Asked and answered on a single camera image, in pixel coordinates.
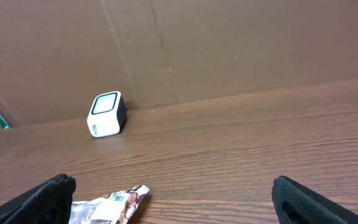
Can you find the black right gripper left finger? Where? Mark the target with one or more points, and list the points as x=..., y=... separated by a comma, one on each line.
x=49, y=202

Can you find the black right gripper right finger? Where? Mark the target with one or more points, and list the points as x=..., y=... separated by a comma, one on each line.
x=296, y=204

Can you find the beige snack pouch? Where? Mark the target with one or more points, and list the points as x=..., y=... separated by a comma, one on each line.
x=116, y=208

